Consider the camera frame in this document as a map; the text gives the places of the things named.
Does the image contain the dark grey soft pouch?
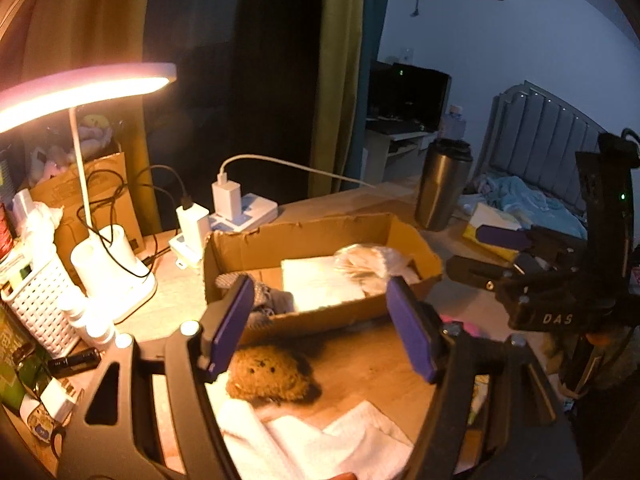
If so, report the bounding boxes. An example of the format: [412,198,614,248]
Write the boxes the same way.
[249,281,295,322]

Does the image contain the steel travel tumbler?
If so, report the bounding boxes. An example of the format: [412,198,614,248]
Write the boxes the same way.
[414,138,474,232]

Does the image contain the narrow teal curtain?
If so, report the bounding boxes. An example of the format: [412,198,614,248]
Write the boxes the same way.
[359,0,392,126]

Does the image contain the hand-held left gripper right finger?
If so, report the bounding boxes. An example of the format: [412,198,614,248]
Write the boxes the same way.
[386,275,584,480]

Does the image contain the light blue blanket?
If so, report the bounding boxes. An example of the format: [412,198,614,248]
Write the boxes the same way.
[467,174,588,242]

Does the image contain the white power strip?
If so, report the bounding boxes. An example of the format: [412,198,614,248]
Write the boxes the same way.
[206,194,279,234]

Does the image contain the brown cardboard box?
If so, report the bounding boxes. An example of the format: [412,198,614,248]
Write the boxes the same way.
[201,212,444,347]

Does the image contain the white waffle towel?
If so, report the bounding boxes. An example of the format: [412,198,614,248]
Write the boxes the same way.
[214,397,417,480]

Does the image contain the white desk lamp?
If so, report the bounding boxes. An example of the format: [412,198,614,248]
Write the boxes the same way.
[0,62,179,324]

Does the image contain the clear bag of cotton swabs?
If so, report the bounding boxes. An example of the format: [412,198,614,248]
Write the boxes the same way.
[334,244,421,297]

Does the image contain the white computer desk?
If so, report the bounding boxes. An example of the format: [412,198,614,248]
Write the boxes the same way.
[362,119,438,183]

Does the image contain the narrow yellow curtain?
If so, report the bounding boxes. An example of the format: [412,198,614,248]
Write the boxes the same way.
[306,0,369,199]

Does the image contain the clear plastic water bottle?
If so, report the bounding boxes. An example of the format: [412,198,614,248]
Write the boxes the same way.
[441,104,467,142]

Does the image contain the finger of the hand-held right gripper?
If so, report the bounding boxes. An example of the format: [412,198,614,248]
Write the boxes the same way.
[476,224,589,262]
[445,254,517,292]

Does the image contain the wide yellow curtain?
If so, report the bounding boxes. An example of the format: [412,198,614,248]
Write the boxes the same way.
[22,0,163,233]

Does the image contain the brown round plush toy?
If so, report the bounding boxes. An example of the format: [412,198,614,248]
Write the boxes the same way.
[226,344,314,404]

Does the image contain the brown paper bag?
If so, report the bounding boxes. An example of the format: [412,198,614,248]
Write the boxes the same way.
[29,151,147,257]

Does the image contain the pink soft roll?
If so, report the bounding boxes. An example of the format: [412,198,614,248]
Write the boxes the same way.
[439,313,482,338]

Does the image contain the pastel plush toys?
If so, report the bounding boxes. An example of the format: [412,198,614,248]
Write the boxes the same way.
[29,114,114,182]

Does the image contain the dark window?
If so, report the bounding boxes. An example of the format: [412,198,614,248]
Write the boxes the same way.
[142,0,326,211]

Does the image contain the small white bottles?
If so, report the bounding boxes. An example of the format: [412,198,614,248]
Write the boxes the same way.
[59,289,117,347]

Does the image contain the black computer monitor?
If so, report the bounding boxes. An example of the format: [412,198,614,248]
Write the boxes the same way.
[371,61,452,132]

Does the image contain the white woven plastic basket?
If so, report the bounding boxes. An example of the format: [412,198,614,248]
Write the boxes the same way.
[1,254,82,357]

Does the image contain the black marker pen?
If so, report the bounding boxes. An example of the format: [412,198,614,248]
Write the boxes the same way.
[46,349,102,377]

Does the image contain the yellow and white tissue pack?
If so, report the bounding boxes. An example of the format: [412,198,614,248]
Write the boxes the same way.
[461,202,524,257]

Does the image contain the grey padded bed headboard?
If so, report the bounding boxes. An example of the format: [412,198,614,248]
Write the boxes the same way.
[474,80,607,213]

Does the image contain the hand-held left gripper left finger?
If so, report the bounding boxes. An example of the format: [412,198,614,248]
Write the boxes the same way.
[56,275,256,480]

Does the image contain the smooth white cloth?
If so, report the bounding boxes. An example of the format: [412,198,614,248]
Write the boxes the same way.
[281,255,367,312]

